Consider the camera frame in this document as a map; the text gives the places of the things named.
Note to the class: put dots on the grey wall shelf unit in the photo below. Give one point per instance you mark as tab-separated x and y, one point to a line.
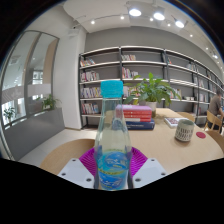
143	55

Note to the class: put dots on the person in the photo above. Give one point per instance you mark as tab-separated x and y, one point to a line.
216	105

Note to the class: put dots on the round ceiling lights group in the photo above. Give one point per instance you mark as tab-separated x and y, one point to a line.
135	12

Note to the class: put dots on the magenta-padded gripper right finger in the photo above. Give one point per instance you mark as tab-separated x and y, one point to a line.
148	170

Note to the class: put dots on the slatted wooden chair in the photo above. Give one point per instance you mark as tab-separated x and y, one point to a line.
213	118

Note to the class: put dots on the clear blue-capped drink bottle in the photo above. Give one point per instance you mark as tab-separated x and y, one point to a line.
112	156

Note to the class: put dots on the pink hardcover book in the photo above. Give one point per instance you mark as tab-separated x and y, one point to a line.
138	108

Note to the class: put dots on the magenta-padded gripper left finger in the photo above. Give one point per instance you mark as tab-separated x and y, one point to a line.
77	171

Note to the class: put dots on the green potted table plant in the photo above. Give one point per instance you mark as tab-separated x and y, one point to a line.
151	90

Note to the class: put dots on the red hardcover book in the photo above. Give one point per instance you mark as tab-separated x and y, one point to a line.
140	117

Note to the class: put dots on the green window potted plant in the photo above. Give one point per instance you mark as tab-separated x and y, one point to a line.
9	114
49	101

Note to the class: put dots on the grey-green patterned ceramic mug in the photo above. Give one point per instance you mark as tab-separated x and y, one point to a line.
184	130

